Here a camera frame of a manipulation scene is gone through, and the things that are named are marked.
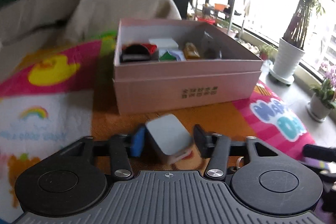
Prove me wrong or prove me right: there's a small potted green plant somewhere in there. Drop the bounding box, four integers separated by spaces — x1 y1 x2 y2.
259 44 276 61

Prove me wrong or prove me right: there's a black red object in box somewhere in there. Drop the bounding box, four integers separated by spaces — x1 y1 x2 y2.
120 43 157 63

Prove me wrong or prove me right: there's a pink orchid plant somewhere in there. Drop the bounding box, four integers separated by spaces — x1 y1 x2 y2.
312 62 336 110

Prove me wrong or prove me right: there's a pink cardboard storage box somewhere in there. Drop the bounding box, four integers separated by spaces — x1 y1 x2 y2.
113 19 263 115

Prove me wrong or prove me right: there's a colourful cartoon play mat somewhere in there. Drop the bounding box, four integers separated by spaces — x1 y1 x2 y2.
1 36 314 223

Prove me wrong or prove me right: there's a white power adapter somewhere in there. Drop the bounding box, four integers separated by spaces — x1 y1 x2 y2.
145 114 194 165

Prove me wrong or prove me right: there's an amber bottle in box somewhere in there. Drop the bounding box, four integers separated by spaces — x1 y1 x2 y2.
183 42 201 60

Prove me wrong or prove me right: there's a white orchid pot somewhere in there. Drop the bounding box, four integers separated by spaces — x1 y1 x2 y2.
306 94 331 123

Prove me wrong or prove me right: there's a beige covered sofa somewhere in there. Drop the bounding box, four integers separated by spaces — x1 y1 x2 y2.
1 0 181 79

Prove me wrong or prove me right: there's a white box in box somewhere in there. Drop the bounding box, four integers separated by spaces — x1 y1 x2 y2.
149 38 179 50

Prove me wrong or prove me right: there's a white ribbed plant pot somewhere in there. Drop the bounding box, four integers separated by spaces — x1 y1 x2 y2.
269 38 305 86

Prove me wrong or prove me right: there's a dark bag in box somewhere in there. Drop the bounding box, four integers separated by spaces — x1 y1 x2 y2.
201 32 222 59

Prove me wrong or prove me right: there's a green white packet in box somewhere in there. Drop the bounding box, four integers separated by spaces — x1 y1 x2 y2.
158 49 186 61

